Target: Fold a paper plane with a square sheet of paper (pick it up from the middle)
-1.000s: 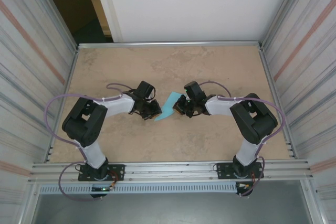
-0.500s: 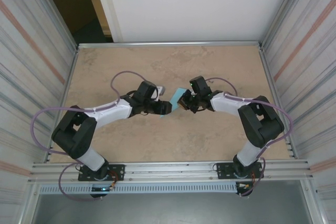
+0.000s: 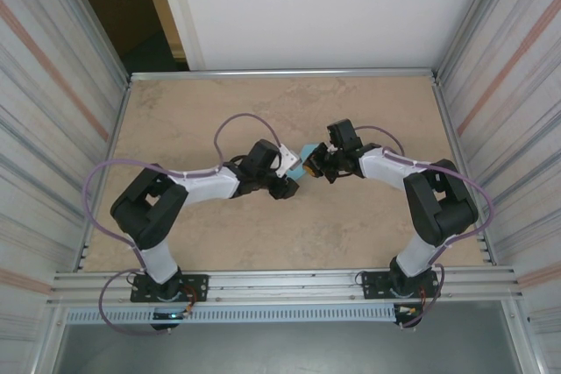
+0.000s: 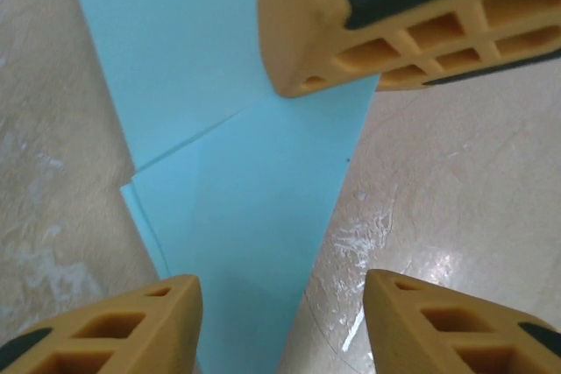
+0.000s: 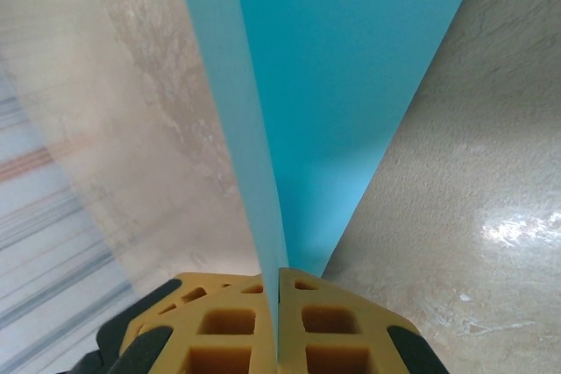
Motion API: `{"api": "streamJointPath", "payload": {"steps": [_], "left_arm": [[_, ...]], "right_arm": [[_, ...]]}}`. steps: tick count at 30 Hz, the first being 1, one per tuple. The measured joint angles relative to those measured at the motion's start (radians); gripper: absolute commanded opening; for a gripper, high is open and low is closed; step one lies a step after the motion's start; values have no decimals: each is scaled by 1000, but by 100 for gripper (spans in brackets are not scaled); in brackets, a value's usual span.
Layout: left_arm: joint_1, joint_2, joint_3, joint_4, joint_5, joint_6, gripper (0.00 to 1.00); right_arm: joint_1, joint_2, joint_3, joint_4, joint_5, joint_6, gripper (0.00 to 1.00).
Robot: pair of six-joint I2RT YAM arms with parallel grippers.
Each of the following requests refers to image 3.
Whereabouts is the grey metal sheet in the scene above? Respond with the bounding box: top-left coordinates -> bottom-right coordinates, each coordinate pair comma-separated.
52,321 -> 522,374

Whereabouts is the aluminium table edge rail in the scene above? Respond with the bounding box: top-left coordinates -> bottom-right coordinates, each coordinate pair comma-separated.
77,78 -> 132,272
129,67 -> 439,82
431,75 -> 499,266

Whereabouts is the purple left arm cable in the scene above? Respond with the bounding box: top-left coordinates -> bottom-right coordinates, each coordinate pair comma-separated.
82,113 -> 288,337

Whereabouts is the long aluminium mounting rail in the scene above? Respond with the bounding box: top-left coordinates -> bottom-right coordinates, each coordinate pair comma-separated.
46,265 -> 525,307

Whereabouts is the aluminium frame leg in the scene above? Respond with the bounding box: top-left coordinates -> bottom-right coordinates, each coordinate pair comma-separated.
503,301 -> 540,374
32,306 -> 67,374

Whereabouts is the light blue paper sheet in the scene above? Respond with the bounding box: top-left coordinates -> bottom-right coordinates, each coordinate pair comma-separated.
287,142 -> 321,182

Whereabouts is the cream door frame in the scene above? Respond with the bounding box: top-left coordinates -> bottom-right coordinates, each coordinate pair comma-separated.
133,0 -> 206,72

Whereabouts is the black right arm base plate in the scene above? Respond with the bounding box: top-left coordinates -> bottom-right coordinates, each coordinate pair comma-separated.
361,269 -> 441,300

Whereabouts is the grey slotted cable duct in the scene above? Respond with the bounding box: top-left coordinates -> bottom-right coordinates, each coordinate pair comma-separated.
64,306 -> 398,324

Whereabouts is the aluminium frame post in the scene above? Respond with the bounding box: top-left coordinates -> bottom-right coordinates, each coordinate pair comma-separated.
50,0 -> 131,80
436,0 -> 516,75

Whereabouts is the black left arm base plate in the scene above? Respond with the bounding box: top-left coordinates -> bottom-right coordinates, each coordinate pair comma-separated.
130,274 -> 209,304

